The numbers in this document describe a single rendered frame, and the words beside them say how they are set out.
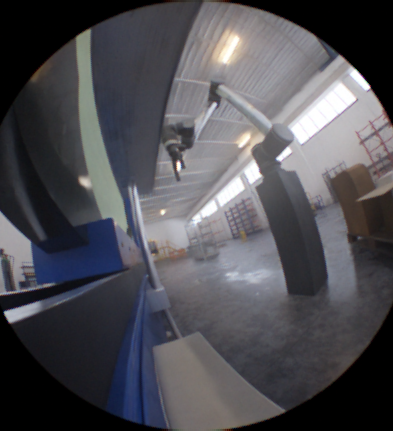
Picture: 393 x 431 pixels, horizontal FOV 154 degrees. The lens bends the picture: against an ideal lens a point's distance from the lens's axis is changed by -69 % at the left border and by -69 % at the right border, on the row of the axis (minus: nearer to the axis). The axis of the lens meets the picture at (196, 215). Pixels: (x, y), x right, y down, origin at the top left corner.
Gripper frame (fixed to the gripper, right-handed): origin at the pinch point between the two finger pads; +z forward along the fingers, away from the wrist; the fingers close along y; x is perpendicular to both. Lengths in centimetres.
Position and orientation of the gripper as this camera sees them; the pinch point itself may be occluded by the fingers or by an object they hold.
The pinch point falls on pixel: (180, 174)
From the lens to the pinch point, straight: 92.3
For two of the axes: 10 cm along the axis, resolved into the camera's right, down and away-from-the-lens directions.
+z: 3.0, 9.3, -1.9
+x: 9.1, -2.2, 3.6
